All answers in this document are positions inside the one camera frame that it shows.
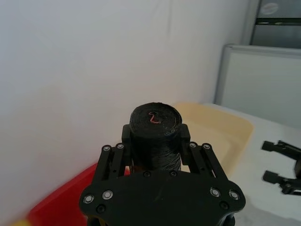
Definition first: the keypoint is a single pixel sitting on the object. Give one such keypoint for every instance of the grey-framed white board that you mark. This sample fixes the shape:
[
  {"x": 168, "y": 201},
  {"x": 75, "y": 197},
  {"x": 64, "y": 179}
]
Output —
[{"x": 261, "y": 77}]

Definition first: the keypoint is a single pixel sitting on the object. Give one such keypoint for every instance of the grey metal cabinet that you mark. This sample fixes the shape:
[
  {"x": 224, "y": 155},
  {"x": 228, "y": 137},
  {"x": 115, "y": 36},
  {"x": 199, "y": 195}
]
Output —
[{"x": 275, "y": 21}]

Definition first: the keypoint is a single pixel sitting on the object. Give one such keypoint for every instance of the black wound roll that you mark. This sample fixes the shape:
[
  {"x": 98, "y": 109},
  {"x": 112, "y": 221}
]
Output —
[{"x": 155, "y": 136}]

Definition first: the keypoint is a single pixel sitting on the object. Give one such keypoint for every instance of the cream plastic tray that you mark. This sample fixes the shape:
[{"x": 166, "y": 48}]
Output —
[{"x": 218, "y": 131}]

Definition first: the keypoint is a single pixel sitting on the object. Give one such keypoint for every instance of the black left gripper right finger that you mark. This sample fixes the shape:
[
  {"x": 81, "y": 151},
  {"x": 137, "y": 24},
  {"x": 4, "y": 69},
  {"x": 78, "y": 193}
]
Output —
[{"x": 207, "y": 162}]

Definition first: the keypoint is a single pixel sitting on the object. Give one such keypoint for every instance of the red plastic tray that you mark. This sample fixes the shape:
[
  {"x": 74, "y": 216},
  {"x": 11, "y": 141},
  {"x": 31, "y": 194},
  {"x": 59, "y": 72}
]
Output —
[{"x": 63, "y": 200}]

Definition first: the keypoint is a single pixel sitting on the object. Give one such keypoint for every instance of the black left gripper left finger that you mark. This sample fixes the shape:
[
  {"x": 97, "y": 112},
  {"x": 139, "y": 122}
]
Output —
[{"x": 107, "y": 162}]

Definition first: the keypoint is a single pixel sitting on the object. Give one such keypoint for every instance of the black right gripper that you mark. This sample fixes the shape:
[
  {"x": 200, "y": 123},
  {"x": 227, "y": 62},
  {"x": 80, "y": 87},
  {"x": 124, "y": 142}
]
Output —
[{"x": 297, "y": 169}]

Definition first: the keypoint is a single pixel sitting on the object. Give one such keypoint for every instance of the white table cloth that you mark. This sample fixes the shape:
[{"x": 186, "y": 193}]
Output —
[{"x": 263, "y": 207}]

